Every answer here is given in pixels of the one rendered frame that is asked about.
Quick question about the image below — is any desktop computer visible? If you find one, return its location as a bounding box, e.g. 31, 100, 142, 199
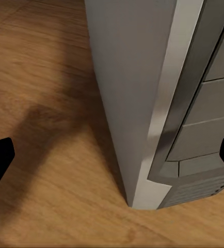
85, 0, 224, 210

